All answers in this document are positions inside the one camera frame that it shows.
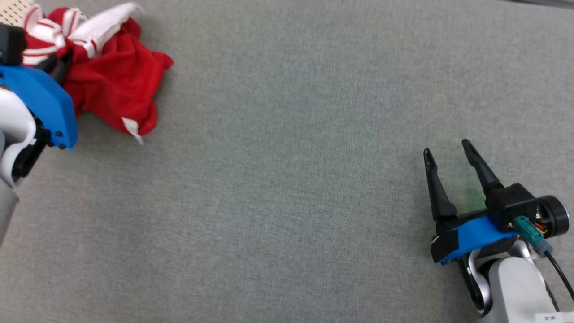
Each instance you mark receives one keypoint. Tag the cream perforated laundry basket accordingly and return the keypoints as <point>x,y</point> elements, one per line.
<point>15,9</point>

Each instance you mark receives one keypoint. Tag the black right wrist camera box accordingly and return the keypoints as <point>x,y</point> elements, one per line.
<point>511,202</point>

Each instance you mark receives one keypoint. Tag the red shirt with white sleeves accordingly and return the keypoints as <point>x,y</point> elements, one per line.
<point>116,76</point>

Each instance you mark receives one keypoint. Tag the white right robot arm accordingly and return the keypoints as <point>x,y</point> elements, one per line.
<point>511,287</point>

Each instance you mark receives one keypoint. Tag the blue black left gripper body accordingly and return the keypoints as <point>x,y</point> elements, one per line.
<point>49,107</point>

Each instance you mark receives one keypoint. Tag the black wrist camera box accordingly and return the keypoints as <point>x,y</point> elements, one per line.
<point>10,45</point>
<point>511,202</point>

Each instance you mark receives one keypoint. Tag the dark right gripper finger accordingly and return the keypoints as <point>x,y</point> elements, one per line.
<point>482,168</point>
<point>437,193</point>

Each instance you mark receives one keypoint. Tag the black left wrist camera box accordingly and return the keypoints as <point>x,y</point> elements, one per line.
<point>10,45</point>

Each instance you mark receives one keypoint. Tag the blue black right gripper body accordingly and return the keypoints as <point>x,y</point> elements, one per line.
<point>475,235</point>

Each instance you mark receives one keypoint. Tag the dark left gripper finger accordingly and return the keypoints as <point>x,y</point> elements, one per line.
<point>64,67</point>
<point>47,64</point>

